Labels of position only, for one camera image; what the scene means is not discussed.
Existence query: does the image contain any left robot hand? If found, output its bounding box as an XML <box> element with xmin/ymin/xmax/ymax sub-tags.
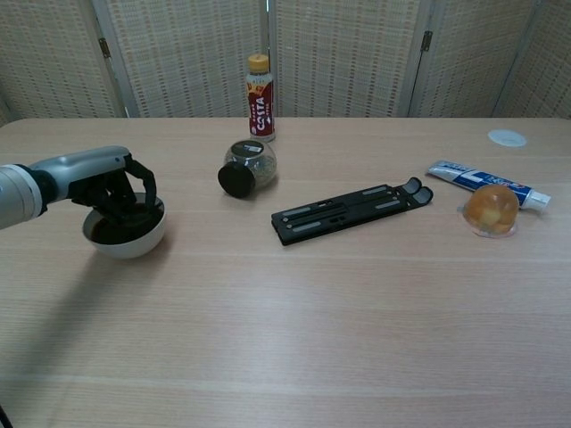
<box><xmin>29</xmin><ymin>145</ymin><xmax>158</xmax><ymax>226</ymax></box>

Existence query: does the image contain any white cup of black coffee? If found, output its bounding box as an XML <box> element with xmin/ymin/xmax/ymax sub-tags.
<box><xmin>81</xmin><ymin>192</ymin><xmax>167</xmax><ymax>260</ymax></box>

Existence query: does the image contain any brown drink bottle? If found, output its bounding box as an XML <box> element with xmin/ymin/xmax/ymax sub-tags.
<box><xmin>245</xmin><ymin>53</ymin><xmax>277</xmax><ymax>143</ymax></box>

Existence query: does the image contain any woven folding screen panel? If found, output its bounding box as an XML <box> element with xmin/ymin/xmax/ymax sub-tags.
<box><xmin>408</xmin><ymin>0</ymin><xmax>543</xmax><ymax>119</ymax></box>
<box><xmin>492</xmin><ymin>0</ymin><xmax>571</xmax><ymax>119</ymax></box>
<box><xmin>91</xmin><ymin>0</ymin><xmax>274</xmax><ymax>119</ymax></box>
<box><xmin>266</xmin><ymin>0</ymin><xmax>432</xmax><ymax>119</ymax></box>
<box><xmin>0</xmin><ymin>0</ymin><xmax>130</xmax><ymax>119</ymax></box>

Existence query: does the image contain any glass jar with black lid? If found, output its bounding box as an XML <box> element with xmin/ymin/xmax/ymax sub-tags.
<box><xmin>217</xmin><ymin>139</ymin><xmax>278</xmax><ymax>200</ymax></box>

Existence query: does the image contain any black folding laptop stand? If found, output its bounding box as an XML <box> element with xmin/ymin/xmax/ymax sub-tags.
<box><xmin>270</xmin><ymin>177</ymin><xmax>434</xmax><ymax>248</ymax></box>

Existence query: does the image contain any blue white toothpaste tube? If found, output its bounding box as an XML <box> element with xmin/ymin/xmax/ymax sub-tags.
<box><xmin>425</xmin><ymin>160</ymin><xmax>552</xmax><ymax>215</ymax></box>

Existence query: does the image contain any orange jelly cup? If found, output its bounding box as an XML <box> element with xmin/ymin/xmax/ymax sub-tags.
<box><xmin>458</xmin><ymin>184</ymin><xmax>521</xmax><ymax>240</ymax></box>

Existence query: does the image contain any white round table disc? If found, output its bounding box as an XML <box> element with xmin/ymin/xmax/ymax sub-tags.
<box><xmin>487</xmin><ymin>128</ymin><xmax>527</xmax><ymax>148</ymax></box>

